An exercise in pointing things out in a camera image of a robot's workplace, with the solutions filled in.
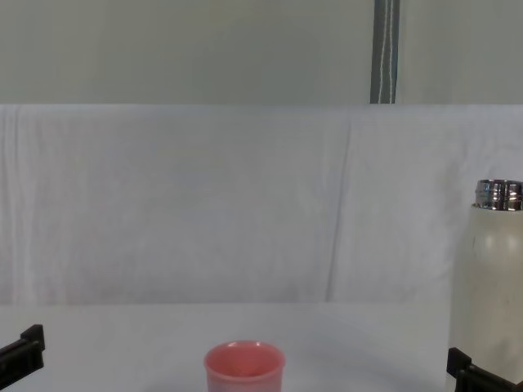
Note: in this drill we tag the white table cloth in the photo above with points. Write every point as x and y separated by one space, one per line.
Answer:
229 212

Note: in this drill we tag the cream vacuum bottle steel neck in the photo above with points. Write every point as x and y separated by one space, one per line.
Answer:
490 265

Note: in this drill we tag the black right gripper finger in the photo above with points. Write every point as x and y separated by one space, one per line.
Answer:
478 379

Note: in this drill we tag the pink cup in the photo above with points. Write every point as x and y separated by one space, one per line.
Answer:
245 377

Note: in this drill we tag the white curtain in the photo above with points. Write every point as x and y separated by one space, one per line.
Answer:
461 49
184 49

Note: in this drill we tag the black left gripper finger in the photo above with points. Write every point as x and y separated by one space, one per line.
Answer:
28 351

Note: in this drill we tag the grey striped post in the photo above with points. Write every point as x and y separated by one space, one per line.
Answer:
384 49

